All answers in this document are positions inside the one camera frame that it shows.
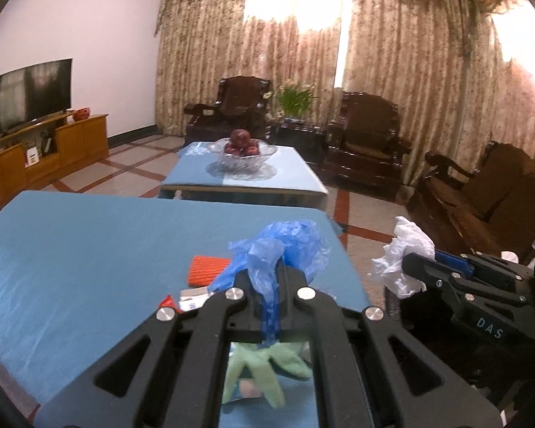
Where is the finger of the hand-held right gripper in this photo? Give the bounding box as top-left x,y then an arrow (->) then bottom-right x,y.
402,253 -> 524,306
434,251 -> 533,281

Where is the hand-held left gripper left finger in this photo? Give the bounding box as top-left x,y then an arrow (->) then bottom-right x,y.
35,271 -> 265,428

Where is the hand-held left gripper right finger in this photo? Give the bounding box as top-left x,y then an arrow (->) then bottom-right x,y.
275,267 -> 504,428

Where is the white tissue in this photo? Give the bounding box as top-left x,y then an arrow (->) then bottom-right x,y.
371,216 -> 437,299

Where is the blue plastic bag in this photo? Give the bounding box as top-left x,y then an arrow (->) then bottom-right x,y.
207,219 -> 332,348

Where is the green rubber glove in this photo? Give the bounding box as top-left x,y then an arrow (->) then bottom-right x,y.
221,342 -> 314,408

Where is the orange ribbed cloth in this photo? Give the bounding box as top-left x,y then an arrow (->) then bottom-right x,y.
187,255 -> 233,287

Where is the white packet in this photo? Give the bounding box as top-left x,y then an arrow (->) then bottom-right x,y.
178,287 -> 212,312

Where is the dark wooden sofa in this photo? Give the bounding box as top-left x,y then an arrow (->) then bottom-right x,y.
406,140 -> 535,268

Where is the glass fruit bowl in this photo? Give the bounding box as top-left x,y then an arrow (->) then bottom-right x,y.
206,138 -> 278,181

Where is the coffee table with blue cover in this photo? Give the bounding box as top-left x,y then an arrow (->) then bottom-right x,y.
158,141 -> 330,210

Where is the blue table cover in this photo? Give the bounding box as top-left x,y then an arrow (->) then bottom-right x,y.
0,190 -> 370,428

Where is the dark wooden side table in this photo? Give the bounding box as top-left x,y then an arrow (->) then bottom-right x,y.
267,118 -> 328,165

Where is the dark wooden armchair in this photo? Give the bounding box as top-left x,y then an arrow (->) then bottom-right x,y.
184,76 -> 272,146
323,91 -> 413,188

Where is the green potted plant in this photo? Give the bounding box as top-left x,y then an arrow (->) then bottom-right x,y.
264,79 -> 318,121

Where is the beige patterned curtain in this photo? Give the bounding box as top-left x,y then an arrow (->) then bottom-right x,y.
336,0 -> 535,188
154,0 -> 345,141

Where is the wooden television cabinet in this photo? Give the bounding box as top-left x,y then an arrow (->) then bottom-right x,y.
0,113 -> 110,224

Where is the flat screen television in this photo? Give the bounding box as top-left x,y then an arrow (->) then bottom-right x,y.
0,58 -> 73,135

